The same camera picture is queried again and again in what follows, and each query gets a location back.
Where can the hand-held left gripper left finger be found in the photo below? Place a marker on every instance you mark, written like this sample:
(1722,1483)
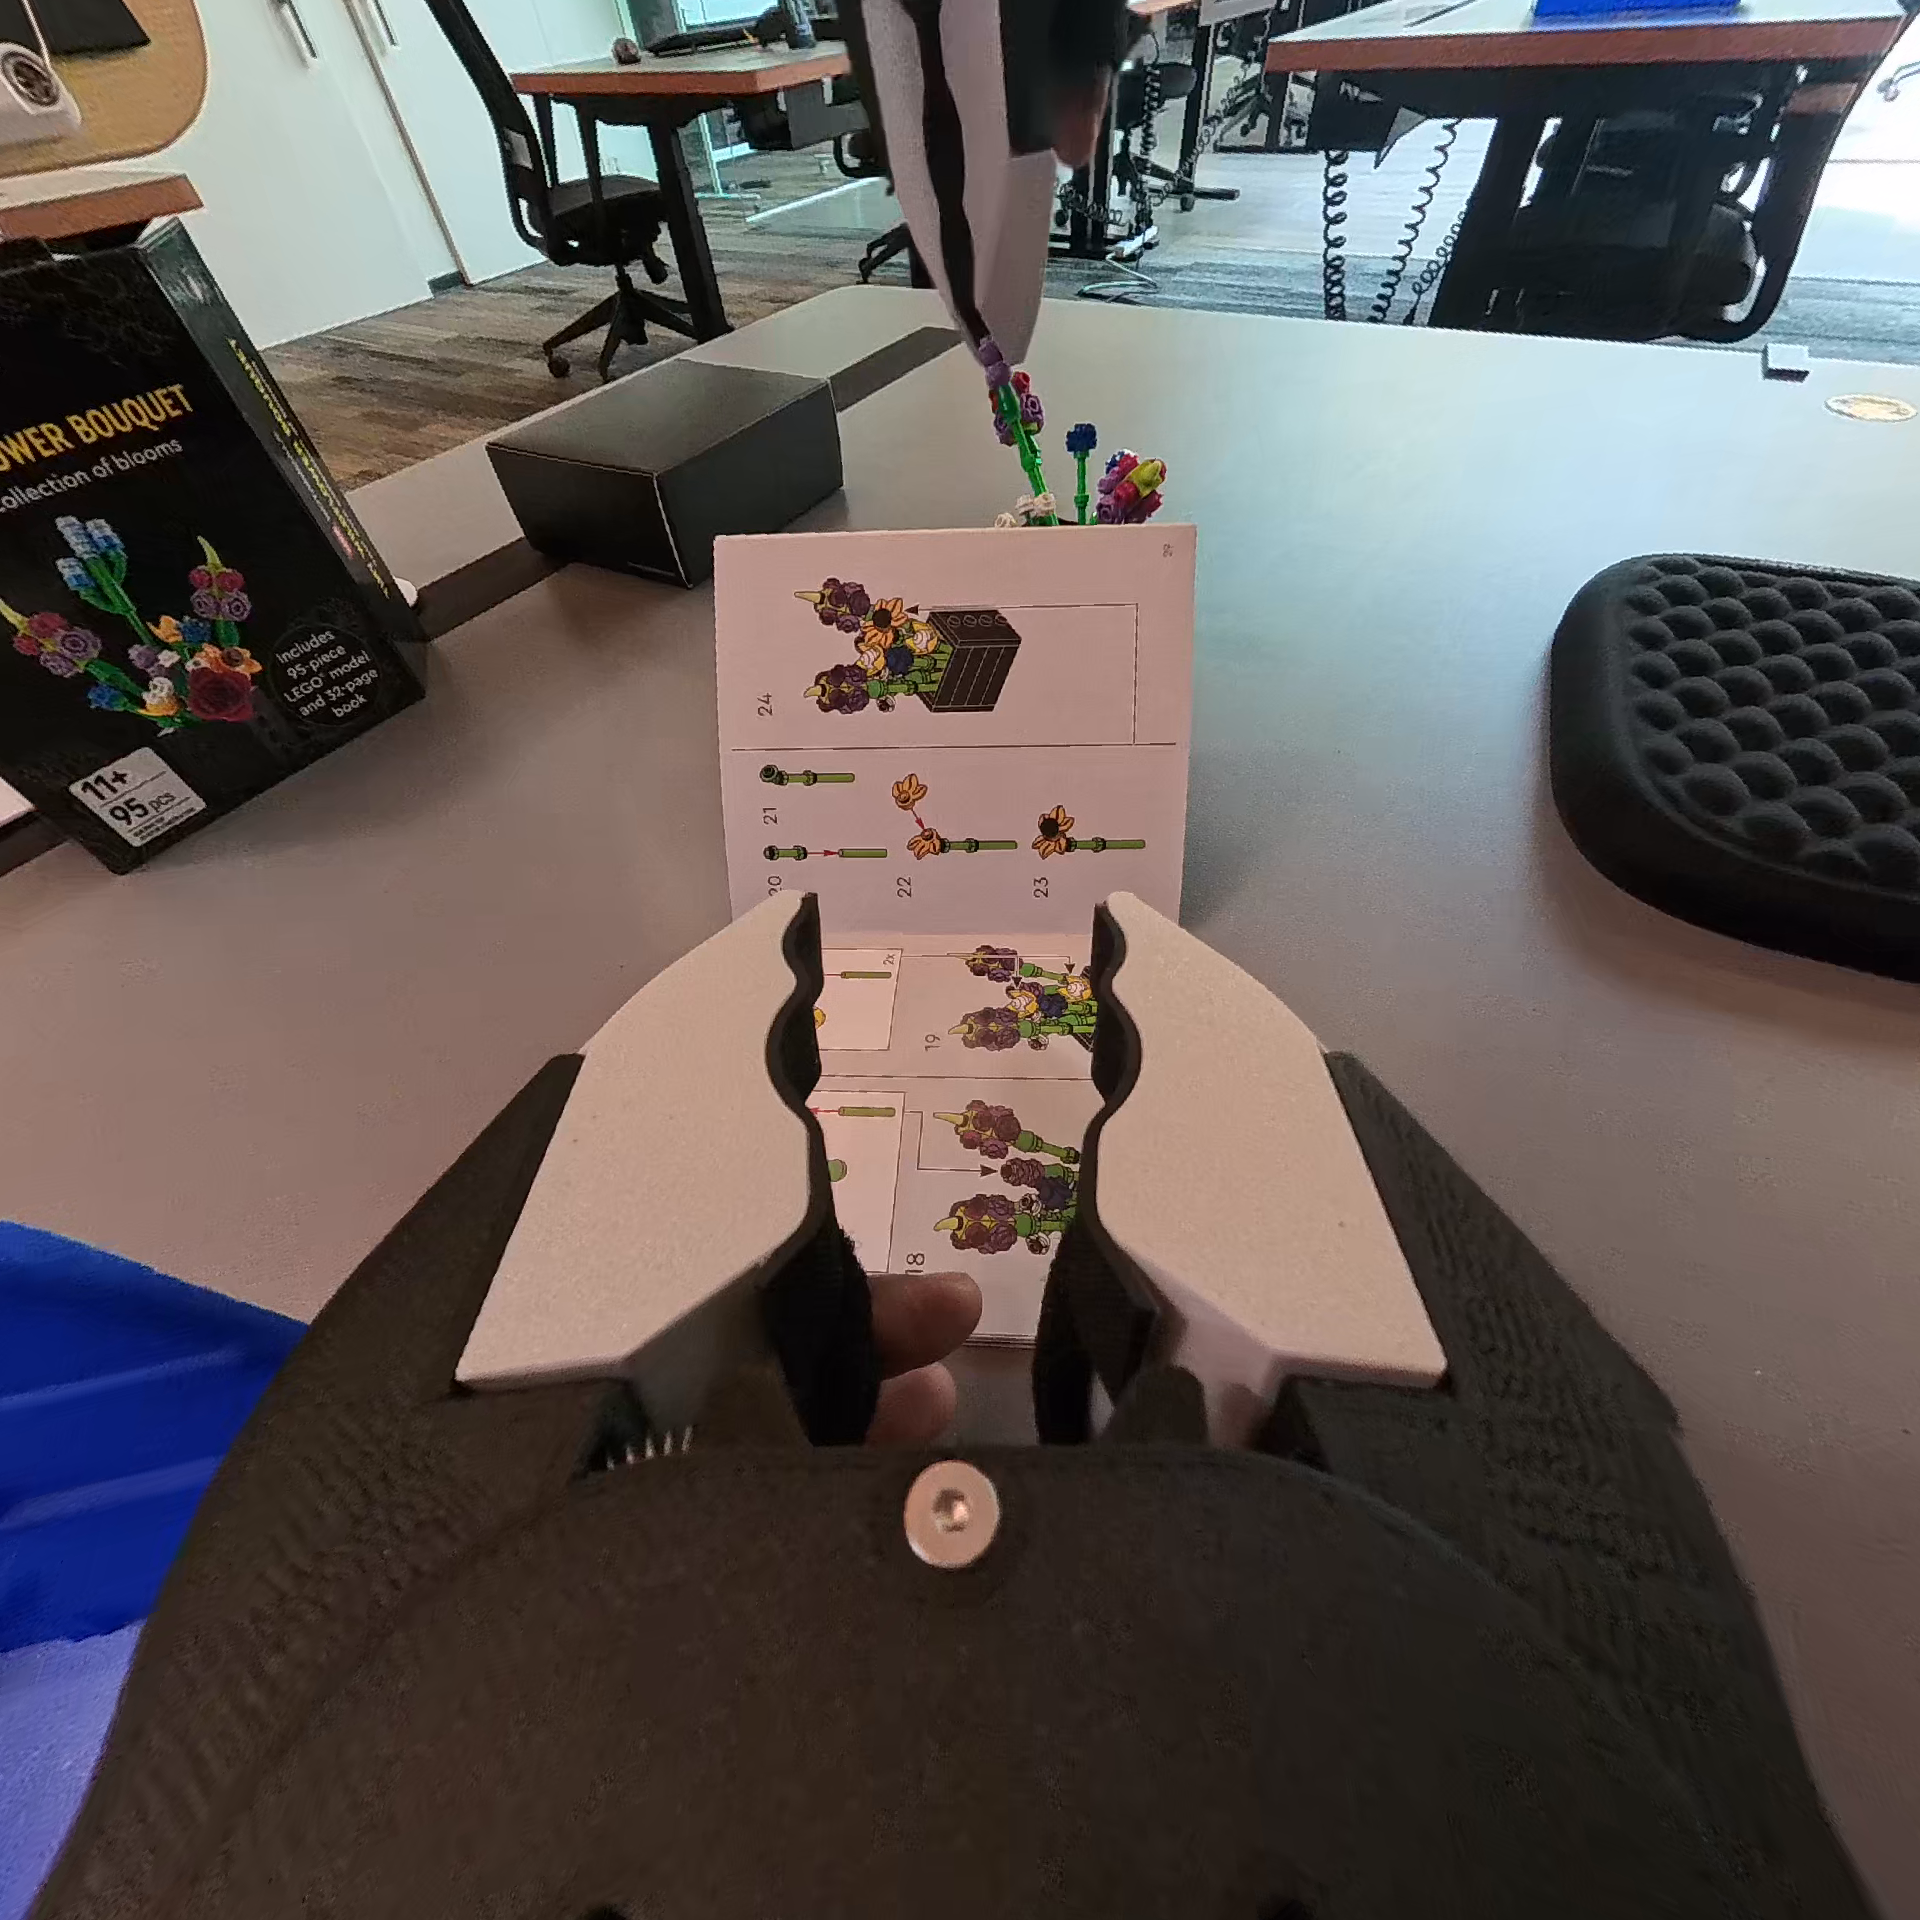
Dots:
(644,1186)

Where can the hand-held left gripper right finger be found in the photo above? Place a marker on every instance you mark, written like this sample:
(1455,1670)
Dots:
(1263,1186)

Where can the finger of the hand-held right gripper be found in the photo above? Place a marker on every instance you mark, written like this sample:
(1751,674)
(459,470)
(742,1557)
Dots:
(896,123)
(999,209)

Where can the green stem brick piece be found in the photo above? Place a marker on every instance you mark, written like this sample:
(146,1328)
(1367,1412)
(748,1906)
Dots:
(1030,458)

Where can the wooden background desk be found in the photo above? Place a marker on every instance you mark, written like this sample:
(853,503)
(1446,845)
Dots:
(689,75)

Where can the grey background desk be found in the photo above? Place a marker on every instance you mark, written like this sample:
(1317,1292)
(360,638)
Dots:
(1593,48)

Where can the person's left hand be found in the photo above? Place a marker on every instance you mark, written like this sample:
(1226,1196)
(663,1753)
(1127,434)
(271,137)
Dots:
(914,1335)

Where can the LEGO flower bouquet in pot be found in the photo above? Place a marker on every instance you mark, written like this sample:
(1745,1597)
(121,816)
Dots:
(1095,489)

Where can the black office chair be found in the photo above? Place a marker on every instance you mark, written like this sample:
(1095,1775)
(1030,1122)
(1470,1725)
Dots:
(1637,209)
(574,197)

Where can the flat black box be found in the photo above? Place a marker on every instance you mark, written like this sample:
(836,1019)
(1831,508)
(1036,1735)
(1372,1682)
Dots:
(661,466)

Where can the instruction booklet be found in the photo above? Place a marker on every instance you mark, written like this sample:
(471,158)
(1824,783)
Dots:
(962,783)

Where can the blue storage bin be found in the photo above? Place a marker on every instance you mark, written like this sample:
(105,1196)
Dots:
(121,1412)

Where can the black wrist rest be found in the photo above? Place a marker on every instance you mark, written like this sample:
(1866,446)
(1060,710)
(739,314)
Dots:
(1755,753)

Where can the black product box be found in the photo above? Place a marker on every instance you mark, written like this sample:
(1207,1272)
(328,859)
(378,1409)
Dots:
(164,574)

